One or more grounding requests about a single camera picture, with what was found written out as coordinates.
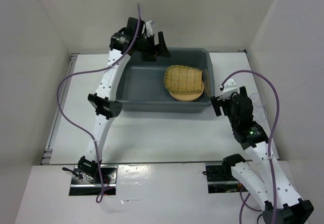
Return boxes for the woven bamboo tray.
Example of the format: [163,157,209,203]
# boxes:
[164,65,203,93]

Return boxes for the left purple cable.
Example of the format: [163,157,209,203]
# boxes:
[57,3,141,203]

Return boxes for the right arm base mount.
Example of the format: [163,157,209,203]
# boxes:
[202,162,243,194]

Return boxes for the aluminium frame rail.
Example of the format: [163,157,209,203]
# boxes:
[40,53,79,165]

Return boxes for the grey plastic bin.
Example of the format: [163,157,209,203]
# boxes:
[116,48,215,114]

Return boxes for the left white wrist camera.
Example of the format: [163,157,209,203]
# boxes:
[142,20,155,38]

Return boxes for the clear plastic cup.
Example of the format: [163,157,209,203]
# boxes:
[253,107,267,122]
[250,93,267,107]

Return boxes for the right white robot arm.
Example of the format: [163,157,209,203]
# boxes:
[211,84,314,223]

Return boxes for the tan plate with bear print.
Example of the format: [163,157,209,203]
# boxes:
[169,82,205,102]

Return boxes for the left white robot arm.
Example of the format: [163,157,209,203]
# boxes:
[77,17,170,183]

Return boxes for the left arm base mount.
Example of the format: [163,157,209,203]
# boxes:
[62,165,119,197]

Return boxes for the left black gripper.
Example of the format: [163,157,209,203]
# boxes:
[135,31,170,62]

